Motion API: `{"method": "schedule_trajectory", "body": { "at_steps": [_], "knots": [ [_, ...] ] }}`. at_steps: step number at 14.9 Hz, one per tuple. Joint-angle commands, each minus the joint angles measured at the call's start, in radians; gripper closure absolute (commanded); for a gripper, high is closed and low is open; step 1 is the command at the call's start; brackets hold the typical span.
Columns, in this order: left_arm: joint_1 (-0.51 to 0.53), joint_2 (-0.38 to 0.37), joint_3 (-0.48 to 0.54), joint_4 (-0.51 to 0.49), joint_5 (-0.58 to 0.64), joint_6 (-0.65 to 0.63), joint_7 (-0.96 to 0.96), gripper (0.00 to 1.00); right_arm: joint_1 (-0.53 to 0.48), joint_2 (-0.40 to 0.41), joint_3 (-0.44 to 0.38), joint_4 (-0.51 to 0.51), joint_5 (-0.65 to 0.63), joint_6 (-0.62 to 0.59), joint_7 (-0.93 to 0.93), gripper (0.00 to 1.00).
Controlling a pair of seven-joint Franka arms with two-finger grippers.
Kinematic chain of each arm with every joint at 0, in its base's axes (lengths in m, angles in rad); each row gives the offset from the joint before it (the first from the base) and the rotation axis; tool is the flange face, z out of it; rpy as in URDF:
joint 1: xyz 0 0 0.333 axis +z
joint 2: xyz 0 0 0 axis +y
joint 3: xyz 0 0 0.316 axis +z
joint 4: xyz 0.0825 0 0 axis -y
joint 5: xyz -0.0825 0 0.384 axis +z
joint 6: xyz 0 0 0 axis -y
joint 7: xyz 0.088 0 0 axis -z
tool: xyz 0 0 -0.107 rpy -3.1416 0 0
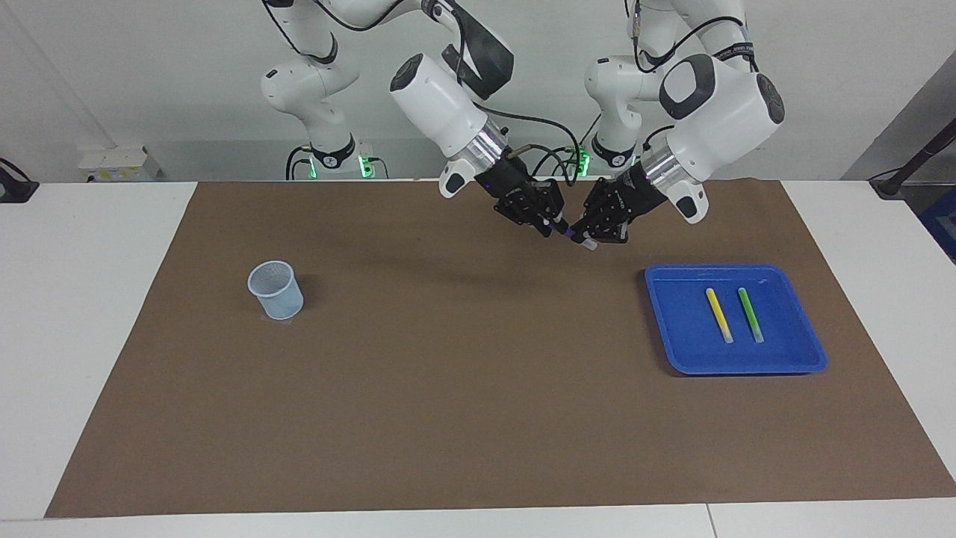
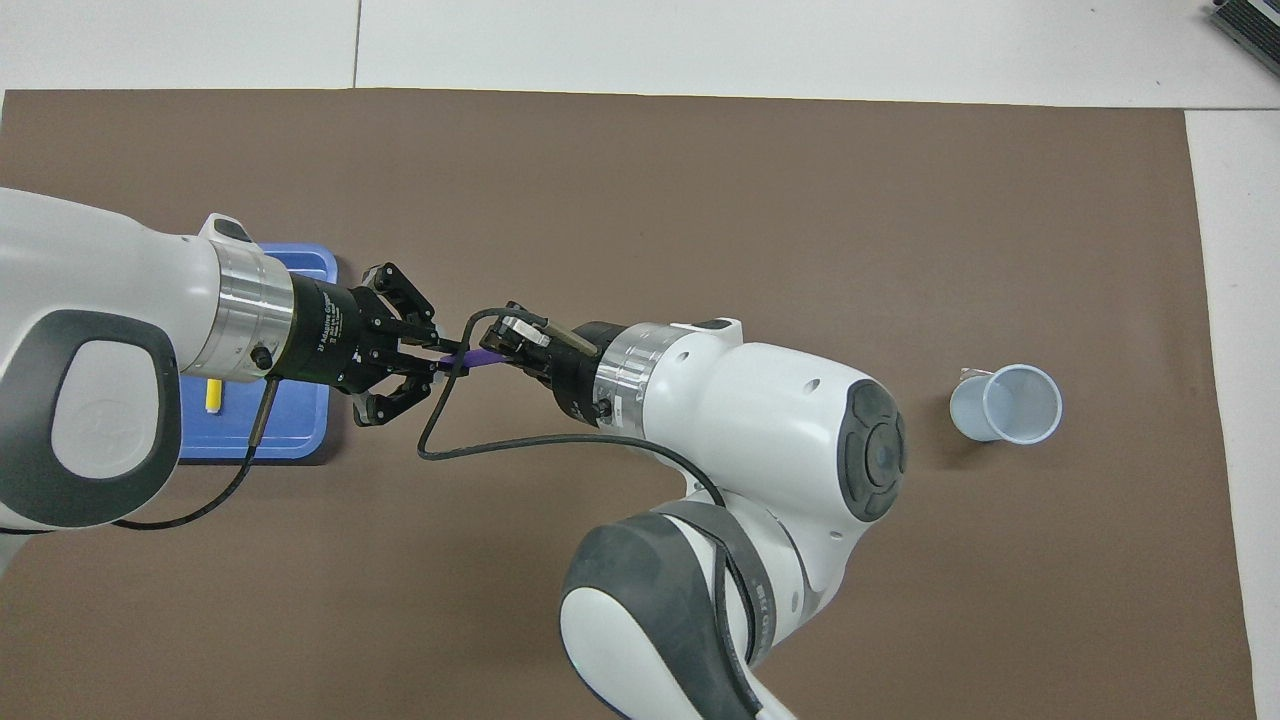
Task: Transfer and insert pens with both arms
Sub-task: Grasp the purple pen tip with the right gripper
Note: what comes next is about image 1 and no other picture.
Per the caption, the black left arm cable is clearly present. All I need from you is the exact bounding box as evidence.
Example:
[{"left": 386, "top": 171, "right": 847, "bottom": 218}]
[{"left": 626, "top": 0, "right": 759, "bottom": 150}]

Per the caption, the black stand pole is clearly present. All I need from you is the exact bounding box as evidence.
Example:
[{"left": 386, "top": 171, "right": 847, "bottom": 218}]
[{"left": 870, "top": 120, "right": 956, "bottom": 199}]

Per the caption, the purple pen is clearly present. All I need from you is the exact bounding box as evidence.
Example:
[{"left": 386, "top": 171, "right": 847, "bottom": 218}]
[{"left": 554, "top": 217, "right": 598, "bottom": 251}]

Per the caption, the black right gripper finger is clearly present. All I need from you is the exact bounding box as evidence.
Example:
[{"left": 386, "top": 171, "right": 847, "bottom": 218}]
[
  {"left": 534, "top": 179, "right": 566, "bottom": 221},
  {"left": 494, "top": 205, "right": 557, "bottom": 238}
]

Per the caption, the blue box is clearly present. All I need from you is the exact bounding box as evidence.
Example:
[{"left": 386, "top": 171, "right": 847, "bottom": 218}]
[{"left": 920, "top": 187, "right": 956, "bottom": 264}]

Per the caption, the black base cable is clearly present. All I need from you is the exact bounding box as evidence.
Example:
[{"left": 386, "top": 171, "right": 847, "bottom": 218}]
[
  {"left": 577, "top": 111, "right": 602, "bottom": 178},
  {"left": 286, "top": 146, "right": 389, "bottom": 180}
]

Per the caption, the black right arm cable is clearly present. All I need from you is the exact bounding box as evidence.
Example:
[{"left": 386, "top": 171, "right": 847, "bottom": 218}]
[{"left": 261, "top": 0, "right": 583, "bottom": 188}]

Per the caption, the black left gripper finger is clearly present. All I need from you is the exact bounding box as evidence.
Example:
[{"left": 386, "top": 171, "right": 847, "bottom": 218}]
[
  {"left": 571, "top": 213, "right": 630, "bottom": 245},
  {"left": 583, "top": 179, "right": 624, "bottom": 225}
]

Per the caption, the yellow pen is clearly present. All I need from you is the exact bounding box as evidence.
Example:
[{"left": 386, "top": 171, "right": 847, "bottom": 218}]
[{"left": 706, "top": 288, "right": 734, "bottom": 344}]

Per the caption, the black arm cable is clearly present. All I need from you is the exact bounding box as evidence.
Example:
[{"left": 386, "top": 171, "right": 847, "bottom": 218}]
[
  {"left": 261, "top": 0, "right": 583, "bottom": 188},
  {"left": 626, "top": 0, "right": 759, "bottom": 150}
]

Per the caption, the green pen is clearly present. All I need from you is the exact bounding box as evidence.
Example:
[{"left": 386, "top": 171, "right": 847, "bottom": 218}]
[{"left": 737, "top": 287, "right": 765, "bottom": 344}]

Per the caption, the brown table mat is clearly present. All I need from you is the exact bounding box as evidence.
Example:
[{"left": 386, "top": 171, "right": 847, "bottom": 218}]
[{"left": 45, "top": 179, "right": 956, "bottom": 519}]

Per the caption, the blue plastic tray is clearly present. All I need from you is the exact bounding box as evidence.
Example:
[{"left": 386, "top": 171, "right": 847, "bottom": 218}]
[{"left": 645, "top": 264, "right": 828, "bottom": 376}]

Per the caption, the white power strip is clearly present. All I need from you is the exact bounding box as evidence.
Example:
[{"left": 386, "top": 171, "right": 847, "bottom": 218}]
[{"left": 78, "top": 146, "right": 161, "bottom": 182}]

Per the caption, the light blue mesh cup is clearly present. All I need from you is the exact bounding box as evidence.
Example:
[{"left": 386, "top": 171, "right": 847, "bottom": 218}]
[{"left": 247, "top": 260, "right": 305, "bottom": 321}]

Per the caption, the black left base cable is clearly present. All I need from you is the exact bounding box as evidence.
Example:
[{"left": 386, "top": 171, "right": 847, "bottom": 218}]
[{"left": 577, "top": 111, "right": 602, "bottom": 178}]

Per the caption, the black table clamp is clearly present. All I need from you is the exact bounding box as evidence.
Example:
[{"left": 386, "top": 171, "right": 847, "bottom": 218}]
[{"left": 0, "top": 158, "right": 38, "bottom": 204}]

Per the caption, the black right base cable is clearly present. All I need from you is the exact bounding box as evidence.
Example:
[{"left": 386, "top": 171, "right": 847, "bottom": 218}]
[{"left": 286, "top": 146, "right": 389, "bottom": 180}]

